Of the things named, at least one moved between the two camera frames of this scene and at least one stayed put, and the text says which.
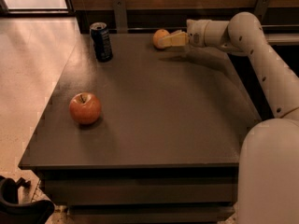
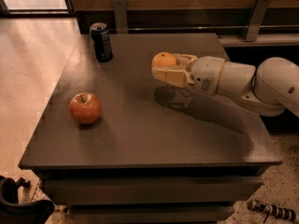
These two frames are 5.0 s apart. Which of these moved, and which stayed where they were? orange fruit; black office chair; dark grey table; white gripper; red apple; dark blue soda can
Moved: white gripper; orange fruit
Stayed: black office chair; dark grey table; dark blue soda can; red apple
